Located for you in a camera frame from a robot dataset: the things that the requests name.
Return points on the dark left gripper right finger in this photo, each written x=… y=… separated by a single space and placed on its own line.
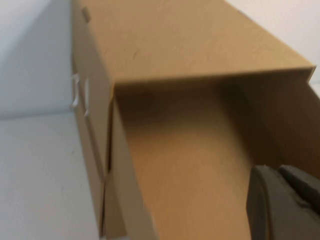
x=305 y=190

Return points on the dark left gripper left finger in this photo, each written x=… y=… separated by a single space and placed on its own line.
x=275 y=220

